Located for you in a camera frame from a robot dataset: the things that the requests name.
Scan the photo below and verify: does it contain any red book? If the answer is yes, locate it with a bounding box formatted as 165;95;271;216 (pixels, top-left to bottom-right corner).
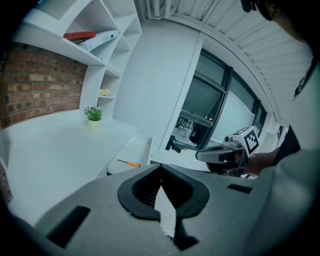
62;31;97;42

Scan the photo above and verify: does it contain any person's right hand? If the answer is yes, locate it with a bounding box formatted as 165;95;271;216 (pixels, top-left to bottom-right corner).
233;150;250;173

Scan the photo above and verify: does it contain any white binder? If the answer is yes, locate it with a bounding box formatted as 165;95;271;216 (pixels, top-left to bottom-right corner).
77;29;120;51

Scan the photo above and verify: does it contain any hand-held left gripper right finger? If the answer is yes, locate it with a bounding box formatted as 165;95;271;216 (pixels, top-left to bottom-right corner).
161;163;260;251

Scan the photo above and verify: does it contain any dark-framed window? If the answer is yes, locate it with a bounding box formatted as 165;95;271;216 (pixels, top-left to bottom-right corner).
159;47;268;156

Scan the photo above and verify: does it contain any orange-handled screwdriver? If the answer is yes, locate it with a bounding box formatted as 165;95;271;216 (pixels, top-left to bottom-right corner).
117;158;141;168

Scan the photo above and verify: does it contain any person's black t-shirt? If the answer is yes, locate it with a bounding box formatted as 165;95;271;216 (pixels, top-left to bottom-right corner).
271;124;302;166

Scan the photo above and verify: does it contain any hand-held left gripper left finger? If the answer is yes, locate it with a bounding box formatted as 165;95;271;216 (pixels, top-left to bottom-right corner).
34;163;180;256

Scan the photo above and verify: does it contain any green potted plant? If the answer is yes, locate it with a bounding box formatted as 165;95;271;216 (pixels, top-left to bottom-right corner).
83;105;104;132

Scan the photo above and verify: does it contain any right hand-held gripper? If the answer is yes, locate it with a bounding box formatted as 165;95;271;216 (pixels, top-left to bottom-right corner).
195;126;260;176

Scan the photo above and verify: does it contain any black head-worn camera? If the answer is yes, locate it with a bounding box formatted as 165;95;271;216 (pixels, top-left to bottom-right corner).
240;0;260;13

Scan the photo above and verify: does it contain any person's head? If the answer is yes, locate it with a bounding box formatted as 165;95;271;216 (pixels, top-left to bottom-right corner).
259;0;315;47

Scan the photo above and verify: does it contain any white desk with hutch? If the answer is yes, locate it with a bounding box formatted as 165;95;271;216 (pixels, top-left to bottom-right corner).
0;0;154;227

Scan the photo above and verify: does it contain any black tripod device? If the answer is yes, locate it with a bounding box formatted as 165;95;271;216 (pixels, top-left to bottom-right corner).
165;123;206;154

